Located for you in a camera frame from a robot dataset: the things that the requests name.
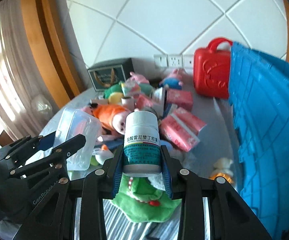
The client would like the white wall socket strip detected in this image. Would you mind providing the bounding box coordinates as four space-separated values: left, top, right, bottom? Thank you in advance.
153 54 193 68

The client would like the blue plastic crate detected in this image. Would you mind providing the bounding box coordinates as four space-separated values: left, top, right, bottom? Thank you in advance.
228 42 289 239

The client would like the clear plastic container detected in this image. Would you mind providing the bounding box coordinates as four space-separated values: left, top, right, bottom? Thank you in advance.
53 108 101 171

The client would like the white medicine bottle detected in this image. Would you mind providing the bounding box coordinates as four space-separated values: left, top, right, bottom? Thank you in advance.
123 111 161 177

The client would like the green dinosaur plush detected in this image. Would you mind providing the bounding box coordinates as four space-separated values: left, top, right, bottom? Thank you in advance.
111 175 181 223

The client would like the pink green pig plush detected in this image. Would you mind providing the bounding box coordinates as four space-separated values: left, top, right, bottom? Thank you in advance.
121 72 155 96

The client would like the orange pink pig plush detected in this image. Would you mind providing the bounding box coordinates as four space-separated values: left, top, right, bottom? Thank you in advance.
80 103 131 135

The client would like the small yellow white duck plush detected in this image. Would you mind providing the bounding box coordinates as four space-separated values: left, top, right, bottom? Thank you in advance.
209 158 234 184

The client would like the dark green gift box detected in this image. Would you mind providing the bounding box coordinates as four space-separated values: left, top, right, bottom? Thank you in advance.
87 58 134 91

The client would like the pink tissue pack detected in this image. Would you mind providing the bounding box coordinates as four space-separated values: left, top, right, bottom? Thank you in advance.
167 89 193 111
173 107 206 135
160 114 200 152

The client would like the wooden door frame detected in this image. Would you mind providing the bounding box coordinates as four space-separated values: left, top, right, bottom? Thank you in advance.
20 0 84 108

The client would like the blue pig plush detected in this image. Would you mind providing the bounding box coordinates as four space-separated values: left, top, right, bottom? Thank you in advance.
159 69 186 90

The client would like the red plastic toy case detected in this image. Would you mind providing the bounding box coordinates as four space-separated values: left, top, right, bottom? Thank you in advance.
193 37 233 99

